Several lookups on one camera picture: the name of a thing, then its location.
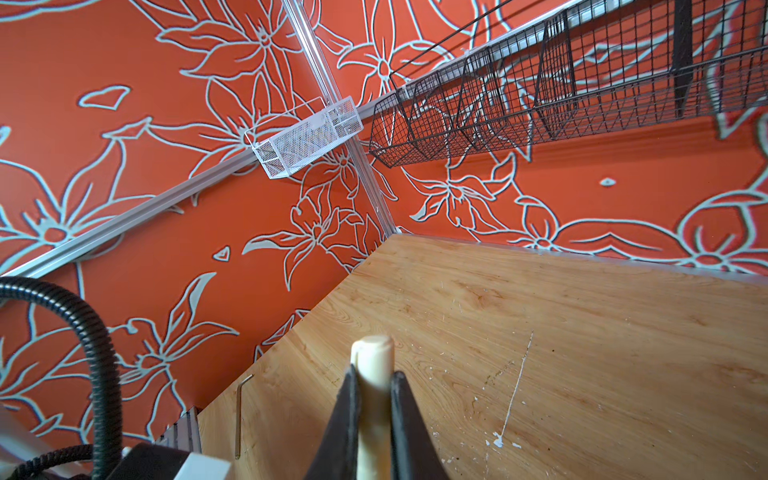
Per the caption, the clear plastic bin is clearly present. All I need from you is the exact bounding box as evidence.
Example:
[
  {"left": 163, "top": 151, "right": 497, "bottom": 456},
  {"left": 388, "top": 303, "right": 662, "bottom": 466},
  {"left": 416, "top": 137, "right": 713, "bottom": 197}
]
[{"left": 244, "top": 97, "right": 363, "bottom": 179}]

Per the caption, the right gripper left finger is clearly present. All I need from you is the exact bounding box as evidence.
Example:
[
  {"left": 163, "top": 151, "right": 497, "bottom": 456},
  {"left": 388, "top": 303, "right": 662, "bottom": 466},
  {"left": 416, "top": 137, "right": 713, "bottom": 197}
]
[{"left": 304, "top": 364, "right": 362, "bottom": 480}]

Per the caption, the metal allen key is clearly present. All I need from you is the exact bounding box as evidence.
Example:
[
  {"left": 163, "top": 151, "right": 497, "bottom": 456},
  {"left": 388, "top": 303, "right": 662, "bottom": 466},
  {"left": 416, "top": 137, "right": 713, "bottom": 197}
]
[{"left": 234, "top": 374, "right": 253, "bottom": 460}]

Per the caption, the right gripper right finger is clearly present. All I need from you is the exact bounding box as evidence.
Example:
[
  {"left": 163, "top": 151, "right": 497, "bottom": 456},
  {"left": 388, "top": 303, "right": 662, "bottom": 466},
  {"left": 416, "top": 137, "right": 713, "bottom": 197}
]
[{"left": 390, "top": 371, "right": 449, "bottom": 480}]

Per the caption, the black wire basket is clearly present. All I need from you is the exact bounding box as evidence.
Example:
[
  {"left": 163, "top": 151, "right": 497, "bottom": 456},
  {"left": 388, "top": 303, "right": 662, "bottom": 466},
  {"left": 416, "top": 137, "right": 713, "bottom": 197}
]
[{"left": 369, "top": 1, "right": 767, "bottom": 167}]

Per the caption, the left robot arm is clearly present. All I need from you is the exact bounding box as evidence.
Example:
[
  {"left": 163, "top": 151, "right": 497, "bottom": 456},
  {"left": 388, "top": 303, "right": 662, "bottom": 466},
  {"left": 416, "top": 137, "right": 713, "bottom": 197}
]
[{"left": 1, "top": 276, "right": 123, "bottom": 479}]

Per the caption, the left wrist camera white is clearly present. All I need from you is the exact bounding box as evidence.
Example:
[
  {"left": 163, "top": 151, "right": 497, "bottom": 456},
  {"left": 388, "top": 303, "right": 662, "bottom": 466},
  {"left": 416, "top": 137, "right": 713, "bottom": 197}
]
[{"left": 109, "top": 443, "right": 235, "bottom": 480}]

